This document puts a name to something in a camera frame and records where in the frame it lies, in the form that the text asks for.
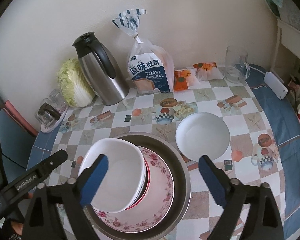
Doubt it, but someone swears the white square bowl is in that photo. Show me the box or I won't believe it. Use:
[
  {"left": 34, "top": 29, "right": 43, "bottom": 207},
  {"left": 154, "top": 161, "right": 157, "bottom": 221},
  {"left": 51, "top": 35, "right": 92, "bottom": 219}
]
[{"left": 78, "top": 138, "right": 147, "bottom": 213}]

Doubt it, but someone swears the large stainless steel basin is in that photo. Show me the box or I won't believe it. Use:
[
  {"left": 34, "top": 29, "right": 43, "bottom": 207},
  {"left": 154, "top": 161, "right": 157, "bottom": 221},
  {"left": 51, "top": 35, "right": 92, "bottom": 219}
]
[{"left": 83, "top": 132, "right": 191, "bottom": 239}]

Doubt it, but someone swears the small white bowl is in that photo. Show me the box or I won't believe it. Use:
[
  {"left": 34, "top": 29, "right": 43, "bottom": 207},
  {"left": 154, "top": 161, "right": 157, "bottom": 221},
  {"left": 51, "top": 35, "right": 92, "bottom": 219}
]
[{"left": 175, "top": 112, "right": 230, "bottom": 162}]

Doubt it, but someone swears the white floral plate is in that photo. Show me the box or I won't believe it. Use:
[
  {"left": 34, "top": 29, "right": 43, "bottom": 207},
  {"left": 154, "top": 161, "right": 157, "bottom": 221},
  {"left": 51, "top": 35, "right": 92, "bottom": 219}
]
[{"left": 93, "top": 146, "right": 174, "bottom": 233}]

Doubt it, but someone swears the person's hand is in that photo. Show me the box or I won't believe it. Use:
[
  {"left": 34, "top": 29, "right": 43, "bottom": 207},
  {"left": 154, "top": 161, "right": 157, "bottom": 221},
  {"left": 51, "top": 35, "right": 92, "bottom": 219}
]
[{"left": 8, "top": 220, "right": 24, "bottom": 240}]

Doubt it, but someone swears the blue cabinet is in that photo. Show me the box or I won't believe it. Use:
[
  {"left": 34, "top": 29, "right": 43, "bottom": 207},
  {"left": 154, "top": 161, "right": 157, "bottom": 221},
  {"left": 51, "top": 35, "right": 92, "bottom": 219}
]
[{"left": 0, "top": 99, "right": 35, "bottom": 182}]

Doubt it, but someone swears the white oval tray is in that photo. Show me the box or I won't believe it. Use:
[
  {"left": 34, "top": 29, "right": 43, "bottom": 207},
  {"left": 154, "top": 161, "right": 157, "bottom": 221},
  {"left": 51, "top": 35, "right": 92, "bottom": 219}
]
[{"left": 40, "top": 103, "right": 69, "bottom": 133}]

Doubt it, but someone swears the patterned checkered tablecloth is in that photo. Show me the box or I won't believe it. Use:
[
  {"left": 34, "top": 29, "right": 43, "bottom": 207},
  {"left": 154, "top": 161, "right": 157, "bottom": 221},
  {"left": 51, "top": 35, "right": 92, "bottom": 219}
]
[{"left": 28, "top": 66, "right": 300, "bottom": 238}]

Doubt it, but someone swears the clear drinking glass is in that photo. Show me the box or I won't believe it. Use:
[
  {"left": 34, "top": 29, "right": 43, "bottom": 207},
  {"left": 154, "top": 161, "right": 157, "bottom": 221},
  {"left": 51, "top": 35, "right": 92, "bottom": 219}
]
[{"left": 49, "top": 89, "right": 68, "bottom": 112}]

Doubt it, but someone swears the napa cabbage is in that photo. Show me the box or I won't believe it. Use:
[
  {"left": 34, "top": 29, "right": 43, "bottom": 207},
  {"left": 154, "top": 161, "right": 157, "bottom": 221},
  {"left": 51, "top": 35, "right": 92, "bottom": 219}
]
[{"left": 57, "top": 59, "right": 96, "bottom": 108}]

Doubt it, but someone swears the white power adapter box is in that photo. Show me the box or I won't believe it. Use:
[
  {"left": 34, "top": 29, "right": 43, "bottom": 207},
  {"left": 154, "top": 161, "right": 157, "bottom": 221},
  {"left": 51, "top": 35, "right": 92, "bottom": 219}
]
[{"left": 264, "top": 72, "right": 288, "bottom": 100}]

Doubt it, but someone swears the stainless steel thermos jug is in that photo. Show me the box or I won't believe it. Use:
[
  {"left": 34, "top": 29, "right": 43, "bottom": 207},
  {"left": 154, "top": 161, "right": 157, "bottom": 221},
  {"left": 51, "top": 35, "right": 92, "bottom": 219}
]
[{"left": 72, "top": 32, "right": 129, "bottom": 106}]

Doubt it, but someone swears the orange snack packet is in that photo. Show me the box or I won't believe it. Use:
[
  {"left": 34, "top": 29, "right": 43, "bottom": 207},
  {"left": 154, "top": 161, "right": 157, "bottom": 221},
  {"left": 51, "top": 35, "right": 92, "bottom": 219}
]
[
  {"left": 193, "top": 62, "right": 223, "bottom": 81},
  {"left": 174, "top": 68, "right": 200, "bottom": 92}
]

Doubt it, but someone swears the white chair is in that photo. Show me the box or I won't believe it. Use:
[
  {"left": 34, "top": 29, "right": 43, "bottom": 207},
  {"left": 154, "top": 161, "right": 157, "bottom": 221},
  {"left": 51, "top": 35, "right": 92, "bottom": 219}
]
[{"left": 270, "top": 19, "right": 300, "bottom": 98}]

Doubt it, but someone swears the toast bread bag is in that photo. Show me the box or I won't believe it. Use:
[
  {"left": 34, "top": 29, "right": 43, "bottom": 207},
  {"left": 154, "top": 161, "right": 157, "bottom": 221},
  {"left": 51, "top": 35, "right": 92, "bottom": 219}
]
[{"left": 113, "top": 9, "right": 174, "bottom": 94}]

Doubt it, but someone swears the glass coffee pot black handle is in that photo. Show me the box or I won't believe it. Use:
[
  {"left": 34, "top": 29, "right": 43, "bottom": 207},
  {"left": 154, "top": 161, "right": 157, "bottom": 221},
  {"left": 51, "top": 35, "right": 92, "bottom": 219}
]
[{"left": 35, "top": 102, "right": 61, "bottom": 126}]

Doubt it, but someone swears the glass mug with handle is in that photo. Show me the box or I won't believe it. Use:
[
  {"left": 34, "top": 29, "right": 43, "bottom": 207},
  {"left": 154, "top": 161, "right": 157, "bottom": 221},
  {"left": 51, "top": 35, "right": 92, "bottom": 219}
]
[{"left": 224, "top": 46, "right": 251, "bottom": 83}]

